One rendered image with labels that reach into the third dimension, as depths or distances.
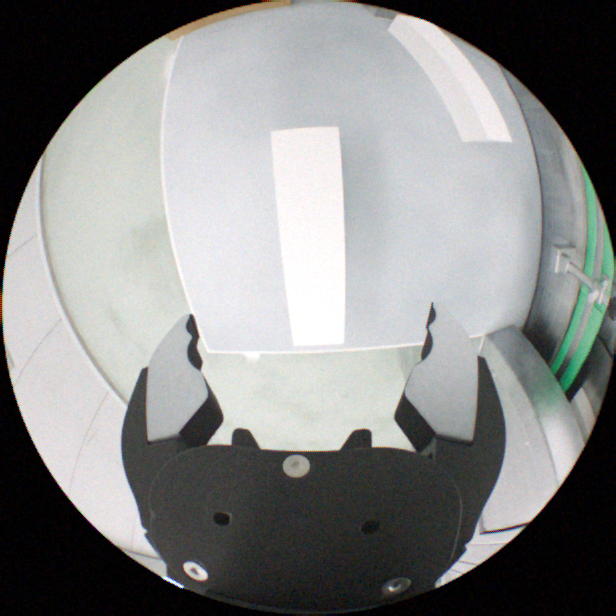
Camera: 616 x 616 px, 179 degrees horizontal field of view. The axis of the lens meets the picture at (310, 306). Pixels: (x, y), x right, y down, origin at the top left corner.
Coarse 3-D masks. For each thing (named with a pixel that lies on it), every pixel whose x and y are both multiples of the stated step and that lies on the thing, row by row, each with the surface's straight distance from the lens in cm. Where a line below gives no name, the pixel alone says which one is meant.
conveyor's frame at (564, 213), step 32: (544, 128) 52; (544, 160) 52; (576, 160) 49; (544, 192) 52; (576, 192) 48; (544, 224) 52; (576, 224) 48; (544, 256) 53; (576, 256) 49; (544, 288) 55; (576, 288) 50; (544, 320) 56; (544, 352) 58
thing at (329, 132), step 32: (320, 128) 22; (288, 160) 21; (320, 160) 21; (288, 192) 21; (320, 192) 21; (288, 224) 21; (320, 224) 21; (288, 256) 22; (320, 256) 22; (288, 288) 23; (320, 288) 23; (320, 320) 25
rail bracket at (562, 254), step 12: (552, 240) 51; (564, 240) 49; (552, 252) 39; (564, 252) 41; (552, 264) 40; (564, 264) 39; (576, 276) 39; (588, 276) 38; (600, 288) 36; (588, 300) 33; (600, 300) 37; (612, 300) 36; (612, 312) 36
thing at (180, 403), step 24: (168, 336) 11; (192, 336) 12; (168, 360) 10; (192, 360) 10; (168, 384) 9; (192, 384) 8; (168, 408) 8; (192, 408) 7; (216, 408) 8; (168, 432) 7; (192, 432) 8; (216, 432) 14
